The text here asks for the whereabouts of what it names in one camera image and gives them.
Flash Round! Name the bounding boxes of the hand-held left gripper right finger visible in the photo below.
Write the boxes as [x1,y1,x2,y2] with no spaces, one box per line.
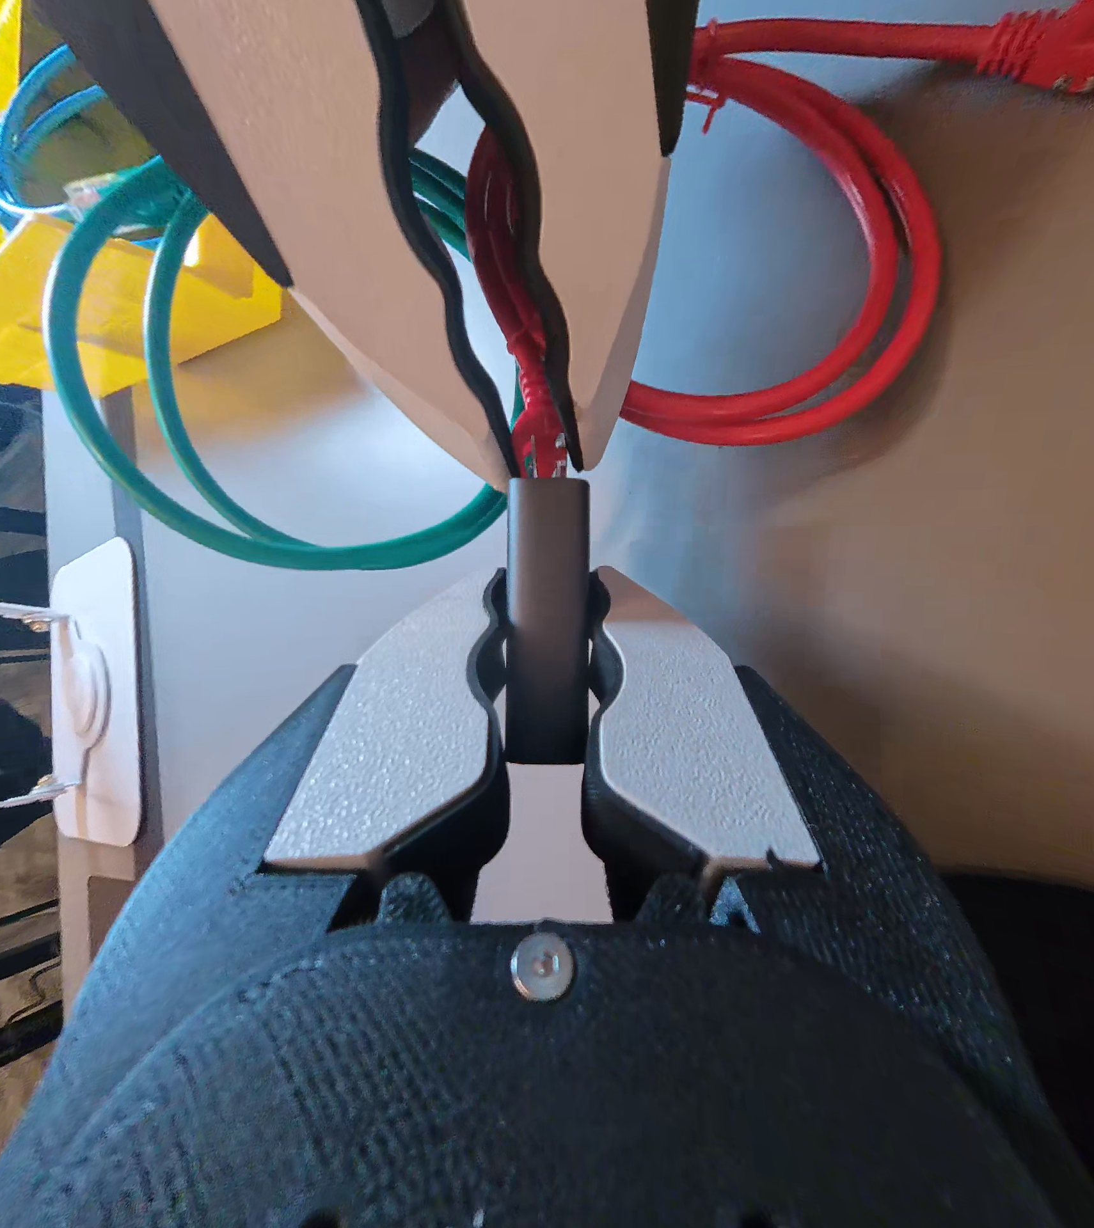
[584,565,822,878]

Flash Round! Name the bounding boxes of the white document stand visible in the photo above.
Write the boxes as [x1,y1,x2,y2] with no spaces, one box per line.
[0,537,146,848]

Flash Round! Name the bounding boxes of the blue ethernet cable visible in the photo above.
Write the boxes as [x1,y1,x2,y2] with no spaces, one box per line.
[0,42,127,250]

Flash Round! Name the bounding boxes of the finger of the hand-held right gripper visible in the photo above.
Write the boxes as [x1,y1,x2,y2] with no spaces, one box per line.
[29,0,523,481]
[446,0,699,473]

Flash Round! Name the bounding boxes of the dark cloth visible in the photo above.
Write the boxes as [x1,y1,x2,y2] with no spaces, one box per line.
[936,867,1094,1228]

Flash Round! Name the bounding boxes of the dark grey ethernet adapter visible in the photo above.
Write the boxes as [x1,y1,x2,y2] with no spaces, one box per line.
[507,476,593,766]

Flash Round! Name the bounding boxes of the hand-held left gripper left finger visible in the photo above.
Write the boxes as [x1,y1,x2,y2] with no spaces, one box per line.
[264,568,515,878]

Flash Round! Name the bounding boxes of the green ethernet cable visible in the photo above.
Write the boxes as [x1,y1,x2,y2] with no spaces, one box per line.
[43,148,511,571]

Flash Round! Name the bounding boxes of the red ethernet cable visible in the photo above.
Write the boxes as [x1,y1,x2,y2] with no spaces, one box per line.
[465,0,1094,481]

